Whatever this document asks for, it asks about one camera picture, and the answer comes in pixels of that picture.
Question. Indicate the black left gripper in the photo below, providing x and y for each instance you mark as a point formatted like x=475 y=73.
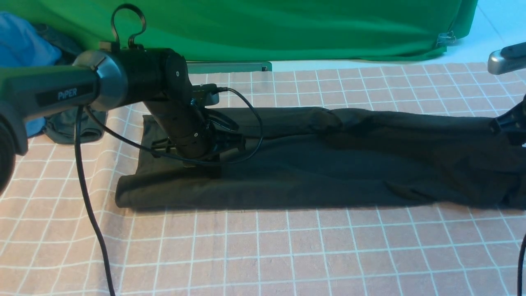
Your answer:
x=193 y=135

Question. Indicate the gray long-sleeved shirt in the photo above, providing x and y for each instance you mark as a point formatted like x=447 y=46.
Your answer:
x=313 y=157

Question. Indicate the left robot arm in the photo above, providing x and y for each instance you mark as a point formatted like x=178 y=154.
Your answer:
x=106 y=80

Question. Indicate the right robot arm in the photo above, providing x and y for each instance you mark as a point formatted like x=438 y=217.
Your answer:
x=512 y=124

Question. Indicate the dark green metal bar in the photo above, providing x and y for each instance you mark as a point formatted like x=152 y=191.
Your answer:
x=228 y=67

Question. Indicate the green backdrop cloth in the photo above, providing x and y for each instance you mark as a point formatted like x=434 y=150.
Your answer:
x=263 y=30

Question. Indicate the dark crumpled garment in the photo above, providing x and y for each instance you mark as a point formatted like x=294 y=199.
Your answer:
x=60 y=127

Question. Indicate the pink checkered tablecloth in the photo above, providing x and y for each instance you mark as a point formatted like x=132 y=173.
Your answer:
x=48 y=247

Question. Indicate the blue garment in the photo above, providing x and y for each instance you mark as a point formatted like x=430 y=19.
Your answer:
x=21 y=46

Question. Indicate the metal binder clip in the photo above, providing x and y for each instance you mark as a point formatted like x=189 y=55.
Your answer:
x=445 y=39

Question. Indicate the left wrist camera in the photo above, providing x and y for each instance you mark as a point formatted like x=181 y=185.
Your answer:
x=206 y=94

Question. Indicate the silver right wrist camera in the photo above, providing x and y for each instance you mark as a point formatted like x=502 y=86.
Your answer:
x=507 y=59

